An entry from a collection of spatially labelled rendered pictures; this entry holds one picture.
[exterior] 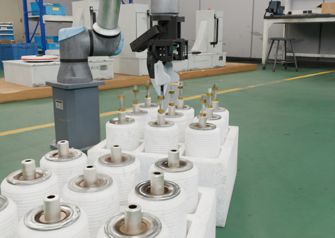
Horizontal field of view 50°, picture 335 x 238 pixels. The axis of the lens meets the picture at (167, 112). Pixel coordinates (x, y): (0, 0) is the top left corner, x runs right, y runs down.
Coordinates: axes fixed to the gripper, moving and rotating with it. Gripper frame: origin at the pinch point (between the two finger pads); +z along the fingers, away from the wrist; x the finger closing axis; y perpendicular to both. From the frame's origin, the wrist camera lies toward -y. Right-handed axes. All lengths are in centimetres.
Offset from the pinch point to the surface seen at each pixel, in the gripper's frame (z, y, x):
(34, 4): -62, -476, 270
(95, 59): 8, -196, 149
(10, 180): 9.2, 5.7, -47.7
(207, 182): 22.4, 17.2, -1.5
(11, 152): 35, -82, -1
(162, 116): 7.2, 1.6, -0.5
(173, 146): 15.0, 5.4, -0.6
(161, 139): 12.6, 3.6, -3.7
